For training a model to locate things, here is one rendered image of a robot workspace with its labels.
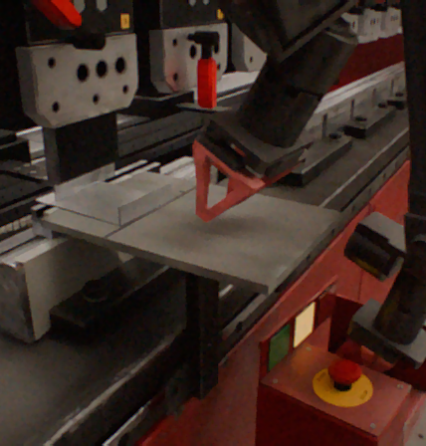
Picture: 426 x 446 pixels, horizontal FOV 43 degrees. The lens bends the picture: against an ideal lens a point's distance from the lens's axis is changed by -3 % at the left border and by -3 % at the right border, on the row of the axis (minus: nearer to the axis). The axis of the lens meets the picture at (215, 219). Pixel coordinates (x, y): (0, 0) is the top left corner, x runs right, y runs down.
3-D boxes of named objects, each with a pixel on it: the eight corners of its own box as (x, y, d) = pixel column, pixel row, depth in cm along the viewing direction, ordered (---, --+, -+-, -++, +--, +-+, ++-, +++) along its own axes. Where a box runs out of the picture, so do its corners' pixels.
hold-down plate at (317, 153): (301, 187, 102) (302, 172, 100) (274, 182, 104) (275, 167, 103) (351, 149, 125) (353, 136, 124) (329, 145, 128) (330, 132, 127)
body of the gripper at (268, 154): (197, 132, 46) (237, 57, 42) (256, 112, 54) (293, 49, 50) (256, 181, 44) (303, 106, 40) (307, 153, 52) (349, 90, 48)
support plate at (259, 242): (268, 296, 45) (269, 285, 45) (41, 227, 57) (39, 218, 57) (341, 220, 59) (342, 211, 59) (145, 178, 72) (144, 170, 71)
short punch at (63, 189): (62, 203, 60) (53, 117, 57) (49, 199, 61) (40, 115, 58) (120, 177, 68) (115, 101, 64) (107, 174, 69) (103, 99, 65)
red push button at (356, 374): (349, 405, 63) (352, 381, 62) (319, 392, 66) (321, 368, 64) (363, 387, 66) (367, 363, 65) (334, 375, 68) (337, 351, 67)
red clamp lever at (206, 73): (213, 111, 69) (213, 31, 65) (185, 107, 71) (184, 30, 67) (220, 108, 71) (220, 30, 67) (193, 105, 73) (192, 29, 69)
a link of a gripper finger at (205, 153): (160, 202, 51) (203, 118, 45) (204, 181, 56) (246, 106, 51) (215, 250, 49) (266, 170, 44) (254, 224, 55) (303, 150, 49)
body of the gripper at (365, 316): (365, 307, 76) (386, 265, 72) (431, 347, 71) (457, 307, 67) (345, 329, 71) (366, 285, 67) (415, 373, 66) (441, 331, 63)
